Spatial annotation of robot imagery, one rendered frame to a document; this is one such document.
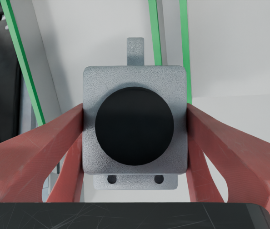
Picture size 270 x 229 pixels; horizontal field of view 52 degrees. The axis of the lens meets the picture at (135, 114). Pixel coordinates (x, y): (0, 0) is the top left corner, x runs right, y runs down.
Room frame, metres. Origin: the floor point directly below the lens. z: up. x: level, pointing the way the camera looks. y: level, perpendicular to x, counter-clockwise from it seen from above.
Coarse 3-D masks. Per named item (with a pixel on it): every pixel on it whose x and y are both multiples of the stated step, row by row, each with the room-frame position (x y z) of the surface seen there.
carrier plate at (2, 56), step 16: (0, 32) 0.39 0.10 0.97; (0, 48) 0.36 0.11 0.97; (0, 64) 0.33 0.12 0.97; (16, 64) 0.31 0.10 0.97; (0, 80) 0.31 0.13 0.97; (16, 80) 0.29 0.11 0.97; (0, 96) 0.28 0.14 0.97; (16, 96) 0.27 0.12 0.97; (0, 112) 0.26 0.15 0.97; (16, 112) 0.25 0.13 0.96; (0, 128) 0.24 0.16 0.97; (16, 128) 0.23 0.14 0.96
